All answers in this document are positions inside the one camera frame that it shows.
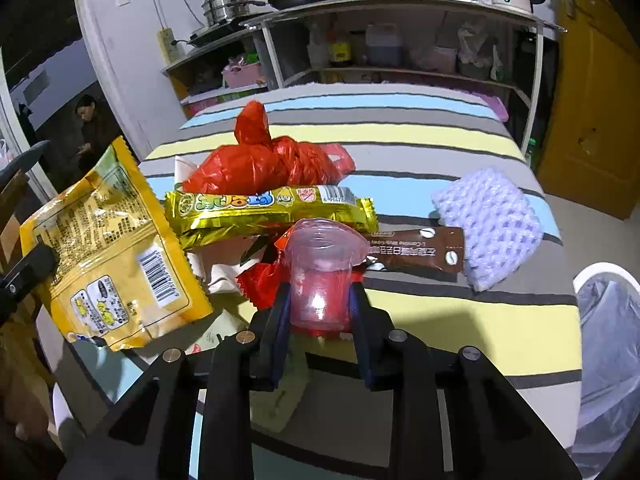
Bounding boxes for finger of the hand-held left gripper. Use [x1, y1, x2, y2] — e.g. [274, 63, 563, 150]
[0, 244, 60, 313]
[0, 140, 51, 196]

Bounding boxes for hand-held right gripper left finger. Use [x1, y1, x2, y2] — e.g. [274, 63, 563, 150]
[57, 282, 301, 480]

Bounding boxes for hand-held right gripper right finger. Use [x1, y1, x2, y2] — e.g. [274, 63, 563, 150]
[349, 282, 583, 480]

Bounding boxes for clear plastic cup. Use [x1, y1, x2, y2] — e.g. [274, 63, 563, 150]
[287, 217, 371, 332]

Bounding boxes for yellow snack packet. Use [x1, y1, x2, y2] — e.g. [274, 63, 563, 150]
[20, 136, 213, 352]

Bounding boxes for brown coffee sachet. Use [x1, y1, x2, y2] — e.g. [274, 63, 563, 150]
[365, 226, 466, 275]

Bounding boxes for red plastic bag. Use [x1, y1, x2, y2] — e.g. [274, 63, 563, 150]
[180, 101, 357, 196]

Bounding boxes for white trash bin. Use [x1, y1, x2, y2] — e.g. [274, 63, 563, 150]
[570, 262, 640, 466]

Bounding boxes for red snack wrapper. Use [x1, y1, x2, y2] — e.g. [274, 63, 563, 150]
[235, 225, 366, 337]

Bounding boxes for white paper wrapper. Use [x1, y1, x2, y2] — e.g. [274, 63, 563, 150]
[187, 235, 281, 296]

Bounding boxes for long golden snack wrapper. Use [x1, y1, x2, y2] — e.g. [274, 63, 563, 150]
[165, 185, 379, 253]

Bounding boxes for purple foam net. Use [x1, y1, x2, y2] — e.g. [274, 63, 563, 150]
[431, 170, 545, 293]

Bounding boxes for white power strip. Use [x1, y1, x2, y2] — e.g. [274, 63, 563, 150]
[157, 27, 176, 66]

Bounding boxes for low white shelf unit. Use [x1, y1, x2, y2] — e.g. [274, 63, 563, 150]
[160, 27, 271, 121]

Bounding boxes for black induction cooker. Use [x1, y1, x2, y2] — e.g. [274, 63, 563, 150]
[187, 22, 251, 46]

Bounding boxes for pink plastic basket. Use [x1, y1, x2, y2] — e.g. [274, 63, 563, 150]
[221, 62, 268, 90]

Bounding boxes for grey bin liner bag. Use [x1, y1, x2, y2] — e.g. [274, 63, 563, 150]
[572, 272, 640, 466]

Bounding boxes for steel steamer pot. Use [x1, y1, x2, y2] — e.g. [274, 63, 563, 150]
[201, 0, 266, 27]

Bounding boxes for yellow label oil bottle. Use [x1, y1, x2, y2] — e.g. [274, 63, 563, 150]
[327, 30, 353, 67]

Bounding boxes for dark liquid plastic jug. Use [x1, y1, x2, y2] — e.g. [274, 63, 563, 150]
[365, 24, 405, 67]

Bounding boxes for pink plastic bowl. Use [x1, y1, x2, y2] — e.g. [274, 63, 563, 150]
[407, 47, 458, 73]

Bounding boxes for crumpled plastic bags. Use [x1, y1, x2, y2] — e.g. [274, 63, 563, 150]
[457, 22, 503, 81]

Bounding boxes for yellow wooden door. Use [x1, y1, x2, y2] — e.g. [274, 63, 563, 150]
[537, 0, 640, 221]

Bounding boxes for grey metal shelf unit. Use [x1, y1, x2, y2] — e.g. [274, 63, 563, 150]
[240, 0, 568, 156]

